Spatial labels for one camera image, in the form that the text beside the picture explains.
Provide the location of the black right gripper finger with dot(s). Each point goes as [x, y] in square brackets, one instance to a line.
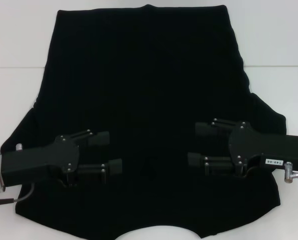
[203, 129]
[196, 159]

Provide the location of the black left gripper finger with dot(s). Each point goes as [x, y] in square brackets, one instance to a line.
[115, 167]
[98, 138]

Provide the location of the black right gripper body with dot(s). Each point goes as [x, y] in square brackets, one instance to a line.
[264, 147]

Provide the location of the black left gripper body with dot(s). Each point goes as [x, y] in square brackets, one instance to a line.
[38, 160]

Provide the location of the black shirt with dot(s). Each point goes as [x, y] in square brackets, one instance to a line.
[148, 75]

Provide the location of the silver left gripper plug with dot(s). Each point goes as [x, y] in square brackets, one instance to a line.
[19, 146]

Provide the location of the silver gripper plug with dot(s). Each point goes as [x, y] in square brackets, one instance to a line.
[19, 146]
[288, 172]

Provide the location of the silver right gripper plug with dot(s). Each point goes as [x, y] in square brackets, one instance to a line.
[288, 172]

